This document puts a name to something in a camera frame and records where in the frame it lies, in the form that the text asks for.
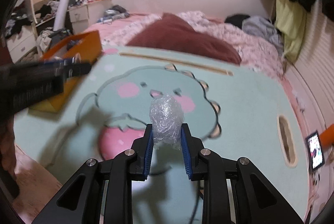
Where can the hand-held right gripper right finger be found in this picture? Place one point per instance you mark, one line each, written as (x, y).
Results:
(186, 153)

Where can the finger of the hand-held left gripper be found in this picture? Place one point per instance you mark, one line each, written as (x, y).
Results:
(78, 67)

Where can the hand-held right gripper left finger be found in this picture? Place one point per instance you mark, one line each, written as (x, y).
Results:
(146, 153)

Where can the orange cardboard box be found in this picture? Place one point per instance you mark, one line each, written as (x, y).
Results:
(88, 44)

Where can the bubble wrap ball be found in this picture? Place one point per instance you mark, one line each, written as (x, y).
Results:
(167, 117)

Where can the white shelf unit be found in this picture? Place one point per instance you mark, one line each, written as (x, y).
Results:
(23, 39)

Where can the white nightstand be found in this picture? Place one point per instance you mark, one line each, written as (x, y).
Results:
(79, 15)

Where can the white paper roll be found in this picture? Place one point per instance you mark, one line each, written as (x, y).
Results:
(61, 12)

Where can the blue and white clothes pile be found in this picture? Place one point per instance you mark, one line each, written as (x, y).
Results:
(114, 14)

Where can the mint cartoon lap desk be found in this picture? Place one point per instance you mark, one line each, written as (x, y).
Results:
(248, 109)

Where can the maroon pillow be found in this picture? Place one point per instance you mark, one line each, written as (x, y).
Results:
(182, 36)

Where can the pink floral blanket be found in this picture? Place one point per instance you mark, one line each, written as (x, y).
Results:
(250, 49)

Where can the smartphone with lit screen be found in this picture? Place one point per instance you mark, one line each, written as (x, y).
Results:
(315, 151)

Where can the orange object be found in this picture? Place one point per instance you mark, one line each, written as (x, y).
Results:
(328, 136)

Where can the black clothing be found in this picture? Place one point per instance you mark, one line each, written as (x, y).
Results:
(238, 20)

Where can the grey clothing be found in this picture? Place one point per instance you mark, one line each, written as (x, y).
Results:
(263, 29)

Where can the yellow-green cloth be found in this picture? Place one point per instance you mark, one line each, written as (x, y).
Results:
(291, 23)

